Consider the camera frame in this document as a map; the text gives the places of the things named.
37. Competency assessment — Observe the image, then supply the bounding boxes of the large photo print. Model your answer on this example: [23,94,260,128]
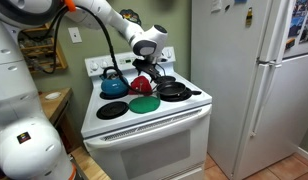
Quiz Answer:
[287,0,308,38]

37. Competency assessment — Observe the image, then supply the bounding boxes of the white refrigerator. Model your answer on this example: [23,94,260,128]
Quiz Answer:
[190,0,308,180]

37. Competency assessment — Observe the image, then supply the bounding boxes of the wooden side table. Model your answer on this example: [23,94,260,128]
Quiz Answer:
[38,87,74,153]

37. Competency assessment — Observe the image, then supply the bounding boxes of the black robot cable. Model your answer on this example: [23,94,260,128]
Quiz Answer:
[43,4,167,96]

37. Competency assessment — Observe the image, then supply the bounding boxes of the white light switch plate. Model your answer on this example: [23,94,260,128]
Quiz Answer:
[67,26,83,44]

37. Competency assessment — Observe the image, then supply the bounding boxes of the dark photo print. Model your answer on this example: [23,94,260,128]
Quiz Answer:
[298,13,308,44]

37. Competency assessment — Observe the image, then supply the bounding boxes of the black frying pan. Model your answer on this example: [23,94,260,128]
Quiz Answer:
[152,81,203,101]

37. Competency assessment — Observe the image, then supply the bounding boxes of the white paper note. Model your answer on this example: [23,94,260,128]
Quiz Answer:
[210,0,223,14]

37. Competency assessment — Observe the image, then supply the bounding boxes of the blue kettle with black handle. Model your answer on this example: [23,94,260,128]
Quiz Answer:
[99,66,130,98]

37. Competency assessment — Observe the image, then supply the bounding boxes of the wooden robot platform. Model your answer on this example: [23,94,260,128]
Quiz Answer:
[69,146,112,180]

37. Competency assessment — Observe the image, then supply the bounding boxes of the red oven mitt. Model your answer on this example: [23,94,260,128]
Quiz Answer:
[128,75,154,97]

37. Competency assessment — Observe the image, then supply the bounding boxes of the colourful decorative wall plate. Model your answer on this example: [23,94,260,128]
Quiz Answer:
[119,8,142,26]

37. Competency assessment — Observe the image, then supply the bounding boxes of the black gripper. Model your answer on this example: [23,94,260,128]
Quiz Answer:
[131,58,165,82]

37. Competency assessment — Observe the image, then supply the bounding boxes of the small orange fridge magnet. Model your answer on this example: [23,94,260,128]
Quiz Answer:
[284,37,297,51]

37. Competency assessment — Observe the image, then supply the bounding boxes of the wooden wall shelf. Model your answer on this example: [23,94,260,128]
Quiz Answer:
[18,23,68,75]

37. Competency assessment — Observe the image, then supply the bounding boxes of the green plate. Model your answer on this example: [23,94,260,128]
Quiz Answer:
[128,95,161,115]

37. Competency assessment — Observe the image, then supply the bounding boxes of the small white dish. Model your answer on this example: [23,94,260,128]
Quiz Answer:
[44,91,62,101]

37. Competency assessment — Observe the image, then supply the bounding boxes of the gold bottle-shaped fridge magnet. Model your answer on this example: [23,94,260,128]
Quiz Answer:
[245,7,253,28]

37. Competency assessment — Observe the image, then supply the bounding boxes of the white electric stove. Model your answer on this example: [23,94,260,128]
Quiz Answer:
[80,46,213,180]

